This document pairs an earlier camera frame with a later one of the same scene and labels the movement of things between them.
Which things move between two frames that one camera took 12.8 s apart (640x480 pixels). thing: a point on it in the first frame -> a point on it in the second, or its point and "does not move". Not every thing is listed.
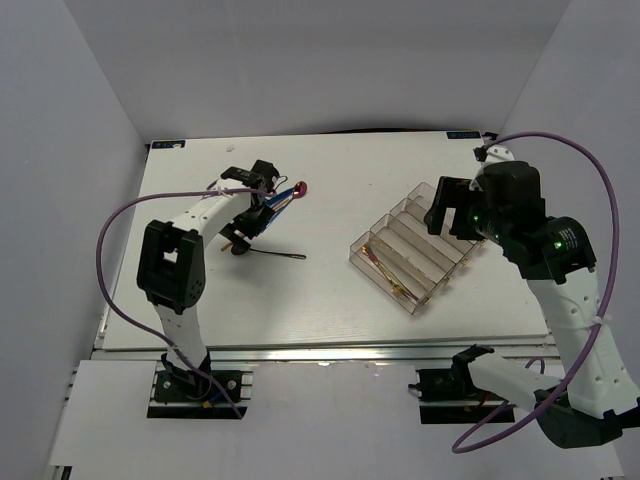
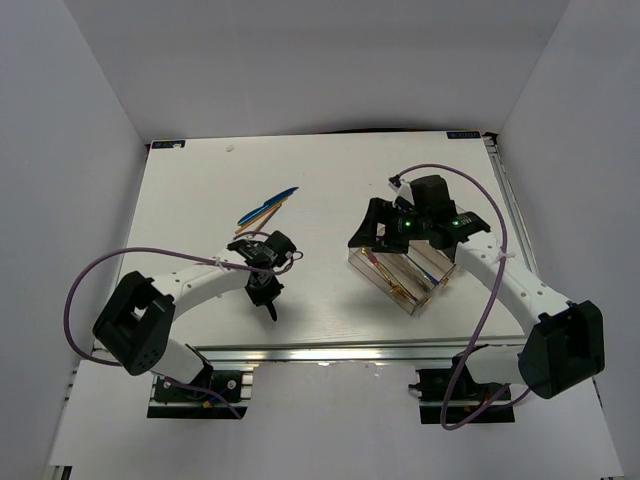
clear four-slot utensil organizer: (402, 259) does not move
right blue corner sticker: (464, 135) does not move
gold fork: (395, 288) does not move
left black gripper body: (250, 222) -> (261, 293)
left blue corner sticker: (168, 144) does not move
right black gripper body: (489, 222) -> (408, 227)
